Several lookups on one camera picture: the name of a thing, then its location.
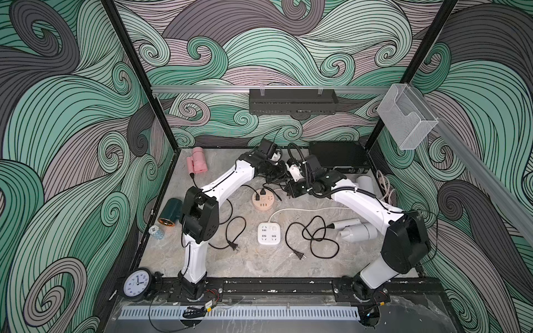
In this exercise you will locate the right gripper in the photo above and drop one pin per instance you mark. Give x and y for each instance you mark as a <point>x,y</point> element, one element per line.
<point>292,191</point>

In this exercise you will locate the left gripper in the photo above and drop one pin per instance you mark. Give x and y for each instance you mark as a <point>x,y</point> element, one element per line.
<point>282,171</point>

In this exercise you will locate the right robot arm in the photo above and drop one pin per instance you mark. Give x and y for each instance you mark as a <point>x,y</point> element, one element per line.
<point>406,241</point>

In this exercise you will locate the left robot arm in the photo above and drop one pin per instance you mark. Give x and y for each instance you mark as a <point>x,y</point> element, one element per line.
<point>200,213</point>

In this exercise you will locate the pink round power strip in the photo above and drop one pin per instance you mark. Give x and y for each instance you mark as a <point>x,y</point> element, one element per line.
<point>263,200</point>

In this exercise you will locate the black case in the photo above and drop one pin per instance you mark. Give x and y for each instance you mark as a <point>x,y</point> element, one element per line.
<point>345,157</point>

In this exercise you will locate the white hair dryer right back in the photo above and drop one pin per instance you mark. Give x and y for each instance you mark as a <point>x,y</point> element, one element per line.
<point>365,183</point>

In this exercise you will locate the white hair dryer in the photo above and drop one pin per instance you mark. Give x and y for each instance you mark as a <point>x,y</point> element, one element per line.
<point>365,183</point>
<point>353,230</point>

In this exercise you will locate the white hair dryer right front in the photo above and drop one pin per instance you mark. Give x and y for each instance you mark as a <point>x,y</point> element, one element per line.
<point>353,230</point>

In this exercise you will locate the white square power strip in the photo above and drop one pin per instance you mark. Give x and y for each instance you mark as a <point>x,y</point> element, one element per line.
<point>269,234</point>

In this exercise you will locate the pink hair dryer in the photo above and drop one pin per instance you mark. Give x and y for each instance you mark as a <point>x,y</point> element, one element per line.
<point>196,162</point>

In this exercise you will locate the dark green hair dryer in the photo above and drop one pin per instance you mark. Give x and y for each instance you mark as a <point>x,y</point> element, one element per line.
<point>171,212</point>

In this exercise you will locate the small clear bottle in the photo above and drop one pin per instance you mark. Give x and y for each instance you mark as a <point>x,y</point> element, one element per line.
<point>156,232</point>

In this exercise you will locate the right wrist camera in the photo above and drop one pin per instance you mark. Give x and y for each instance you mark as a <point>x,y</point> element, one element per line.
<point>300,167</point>

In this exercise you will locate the black wall shelf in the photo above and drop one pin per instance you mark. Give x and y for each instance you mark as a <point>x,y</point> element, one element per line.
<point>285,101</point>

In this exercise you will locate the clear mesh wall holder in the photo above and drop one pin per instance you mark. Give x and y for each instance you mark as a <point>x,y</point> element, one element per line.
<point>407,116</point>

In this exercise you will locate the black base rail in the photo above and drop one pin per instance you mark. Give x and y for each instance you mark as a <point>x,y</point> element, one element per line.
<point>344,289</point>

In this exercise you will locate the round wall clock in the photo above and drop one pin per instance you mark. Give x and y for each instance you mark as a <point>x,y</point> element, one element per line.
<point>137,284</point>

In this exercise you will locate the white slotted cable duct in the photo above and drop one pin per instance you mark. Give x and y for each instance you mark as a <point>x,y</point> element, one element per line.
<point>329,313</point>

